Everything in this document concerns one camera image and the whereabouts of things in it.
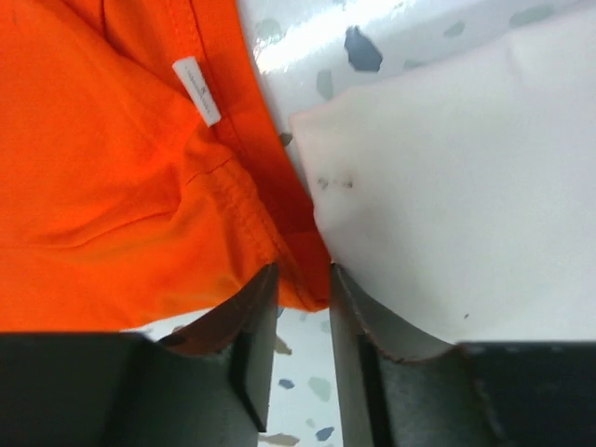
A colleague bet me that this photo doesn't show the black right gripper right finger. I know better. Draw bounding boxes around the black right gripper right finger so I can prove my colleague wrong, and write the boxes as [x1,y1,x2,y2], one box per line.
[330,264,595,446]

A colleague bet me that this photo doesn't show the orange t-shirt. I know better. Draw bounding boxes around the orange t-shirt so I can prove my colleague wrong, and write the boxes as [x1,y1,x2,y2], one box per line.
[1,1,330,332]

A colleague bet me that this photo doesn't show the folded white t-shirt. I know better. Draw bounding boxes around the folded white t-shirt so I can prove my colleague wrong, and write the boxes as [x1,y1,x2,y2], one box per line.
[291,2,595,343]

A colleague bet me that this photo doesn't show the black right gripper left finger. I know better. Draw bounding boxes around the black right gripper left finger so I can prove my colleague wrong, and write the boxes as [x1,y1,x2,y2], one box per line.
[1,264,278,446]

